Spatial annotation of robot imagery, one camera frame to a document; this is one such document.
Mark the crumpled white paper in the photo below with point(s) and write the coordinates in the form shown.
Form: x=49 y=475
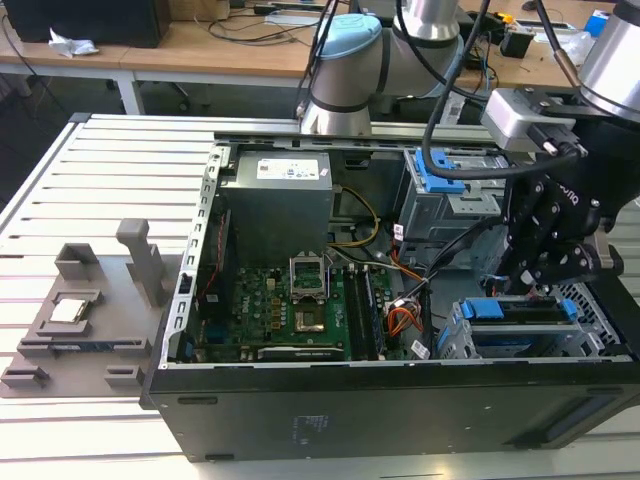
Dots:
x=72 y=44

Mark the black graphics card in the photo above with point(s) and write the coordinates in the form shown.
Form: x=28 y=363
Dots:
x=300 y=352

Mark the green motherboard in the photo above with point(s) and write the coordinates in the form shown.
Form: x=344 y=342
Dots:
x=260 y=305

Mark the blue plastic drive latch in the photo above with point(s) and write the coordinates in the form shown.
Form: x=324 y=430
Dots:
x=440 y=175

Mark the grey power supply unit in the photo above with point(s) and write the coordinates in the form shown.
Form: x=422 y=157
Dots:
x=275 y=210

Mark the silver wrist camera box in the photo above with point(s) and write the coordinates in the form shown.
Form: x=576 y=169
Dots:
x=515 y=117

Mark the metal disk bay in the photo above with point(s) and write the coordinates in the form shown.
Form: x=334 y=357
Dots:
x=590 y=340

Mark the hard disk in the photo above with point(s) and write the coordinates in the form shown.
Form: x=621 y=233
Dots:
x=482 y=310

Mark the RAM stick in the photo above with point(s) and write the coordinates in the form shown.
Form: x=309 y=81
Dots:
x=95 y=345

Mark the black open PC case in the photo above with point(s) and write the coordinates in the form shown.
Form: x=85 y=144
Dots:
x=350 y=410

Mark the wooden desk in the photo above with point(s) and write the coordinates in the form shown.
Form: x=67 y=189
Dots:
x=200 y=55

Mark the silver CPU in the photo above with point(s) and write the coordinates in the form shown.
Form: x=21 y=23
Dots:
x=70 y=310

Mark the thin metal locking lever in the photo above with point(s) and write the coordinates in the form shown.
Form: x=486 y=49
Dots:
x=330 y=272

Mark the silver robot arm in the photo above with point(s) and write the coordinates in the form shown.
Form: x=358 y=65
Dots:
x=350 y=70

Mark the grey parts rack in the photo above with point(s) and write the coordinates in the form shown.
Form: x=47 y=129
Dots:
x=100 y=310

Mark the metal optical drive bay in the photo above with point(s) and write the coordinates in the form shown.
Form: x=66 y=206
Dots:
x=435 y=215

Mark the small black device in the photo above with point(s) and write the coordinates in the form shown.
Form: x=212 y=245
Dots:
x=517 y=42

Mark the black box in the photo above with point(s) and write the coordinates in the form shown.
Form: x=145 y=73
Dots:
x=90 y=22

